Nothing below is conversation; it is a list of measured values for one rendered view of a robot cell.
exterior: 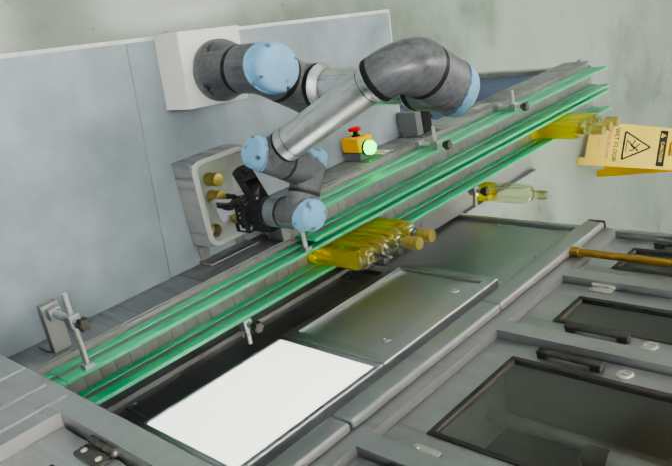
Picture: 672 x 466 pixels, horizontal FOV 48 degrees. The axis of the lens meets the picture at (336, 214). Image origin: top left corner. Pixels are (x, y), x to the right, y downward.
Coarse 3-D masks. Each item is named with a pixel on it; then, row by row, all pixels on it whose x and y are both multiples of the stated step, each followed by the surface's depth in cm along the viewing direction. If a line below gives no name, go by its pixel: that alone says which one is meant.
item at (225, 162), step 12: (216, 156) 188; (228, 156) 198; (240, 156) 195; (192, 168) 184; (204, 168) 194; (216, 168) 197; (228, 168) 199; (228, 180) 200; (204, 192) 195; (228, 192) 200; (204, 204) 186; (204, 216) 187; (216, 216) 198; (228, 216) 201; (228, 228) 198; (240, 228) 197; (216, 240) 190; (228, 240) 192
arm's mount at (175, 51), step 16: (176, 32) 176; (192, 32) 179; (208, 32) 182; (224, 32) 185; (160, 48) 182; (176, 48) 177; (192, 48) 179; (160, 64) 184; (176, 64) 179; (192, 64) 180; (176, 80) 181; (192, 80) 180; (176, 96) 183; (192, 96) 180; (240, 96) 191
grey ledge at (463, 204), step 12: (528, 156) 286; (516, 168) 281; (528, 168) 287; (492, 180) 270; (504, 180) 276; (516, 180) 280; (456, 204) 255; (468, 204) 260; (480, 204) 262; (432, 216) 246; (444, 216) 251; (456, 216) 256; (432, 228) 247
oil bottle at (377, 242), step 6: (348, 234) 206; (354, 234) 205; (360, 234) 204; (366, 234) 203; (372, 234) 203; (342, 240) 204; (348, 240) 203; (354, 240) 201; (360, 240) 200; (366, 240) 199; (372, 240) 198; (378, 240) 198; (384, 240) 198; (372, 246) 197; (378, 246) 197; (378, 252) 197
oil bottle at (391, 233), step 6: (360, 228) 209; (366, 228) 208; (372, 228) 207; (378, 228) 206; (384, 228) 205; (390, 228) 204; (396, 228) 204; (378, 234) 203; (384, 234) 201; (390, 234) 201; (396, 234) 201; (390, 240) 200
